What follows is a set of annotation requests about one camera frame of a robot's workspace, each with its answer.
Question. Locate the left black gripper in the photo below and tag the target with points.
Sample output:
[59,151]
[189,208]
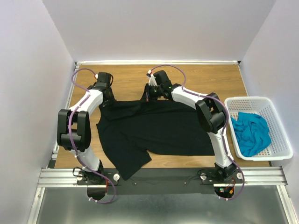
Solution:
[105,103]

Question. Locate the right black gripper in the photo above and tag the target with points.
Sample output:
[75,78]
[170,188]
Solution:
[147,97]

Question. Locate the black t shirt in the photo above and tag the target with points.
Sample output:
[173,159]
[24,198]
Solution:
[129,130]

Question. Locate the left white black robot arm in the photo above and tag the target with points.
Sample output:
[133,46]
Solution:
[74,128]

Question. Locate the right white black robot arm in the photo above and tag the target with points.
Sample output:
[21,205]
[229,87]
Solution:
[213,119]

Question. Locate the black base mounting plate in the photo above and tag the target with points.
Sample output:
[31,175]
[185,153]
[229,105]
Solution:
[161,181]

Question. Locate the blue t shirt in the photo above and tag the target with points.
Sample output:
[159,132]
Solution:
[252,133]

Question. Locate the white plastic basket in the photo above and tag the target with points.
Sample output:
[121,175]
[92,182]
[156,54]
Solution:
[280,147]

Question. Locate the aluminium back rail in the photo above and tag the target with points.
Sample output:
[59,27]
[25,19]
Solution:
[157,62]

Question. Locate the aluminium front rail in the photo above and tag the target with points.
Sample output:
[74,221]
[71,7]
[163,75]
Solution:
[253,176]

